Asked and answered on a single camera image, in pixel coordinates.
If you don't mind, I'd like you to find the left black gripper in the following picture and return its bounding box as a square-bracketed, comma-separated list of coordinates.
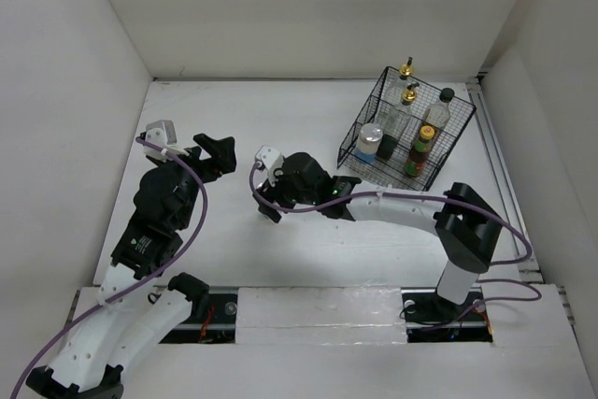
[155, 133, 235, 227]

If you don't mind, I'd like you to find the silver-lid salt shaker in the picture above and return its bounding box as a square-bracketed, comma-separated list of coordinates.
[354, 123, 383, 164]

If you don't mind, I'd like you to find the clear square glass bottle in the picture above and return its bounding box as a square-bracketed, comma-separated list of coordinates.
[382, 56, 413, 137]

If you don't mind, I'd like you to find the gold-capped oil dispenser bottle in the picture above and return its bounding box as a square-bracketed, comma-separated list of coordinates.
[377, 82, 420, 161]

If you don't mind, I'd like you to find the green-label brown sauce bottle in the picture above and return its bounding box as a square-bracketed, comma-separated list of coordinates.
[404, 125, 435, 178]

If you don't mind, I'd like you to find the black-capped dark sauce bottle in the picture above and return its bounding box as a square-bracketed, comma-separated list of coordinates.
[422, 88, 455, 137]

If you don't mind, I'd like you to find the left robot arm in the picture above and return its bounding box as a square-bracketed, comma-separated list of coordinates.
[25, 127, 236, 398]

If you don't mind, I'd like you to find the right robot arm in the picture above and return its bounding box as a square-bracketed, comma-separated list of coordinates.
[250, 146, 504, 319]

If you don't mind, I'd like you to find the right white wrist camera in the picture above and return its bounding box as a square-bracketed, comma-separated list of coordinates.
[254, 145, 284, 186]

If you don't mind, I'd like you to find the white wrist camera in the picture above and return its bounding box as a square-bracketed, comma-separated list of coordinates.
[254, 145, 284, 186]
[139, 120, 189, 163]

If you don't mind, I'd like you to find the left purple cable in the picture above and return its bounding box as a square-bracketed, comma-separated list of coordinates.
[9, 136, 209, 398]

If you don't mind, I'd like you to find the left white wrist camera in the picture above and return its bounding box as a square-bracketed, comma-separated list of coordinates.
[139, 120, 189, 163]

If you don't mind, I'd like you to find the black wire rack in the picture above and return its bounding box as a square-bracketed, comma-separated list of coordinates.
[336, 66, 476, 191]

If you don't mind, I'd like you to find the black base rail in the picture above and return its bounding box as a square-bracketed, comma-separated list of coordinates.
[162, 288, 493, 346]

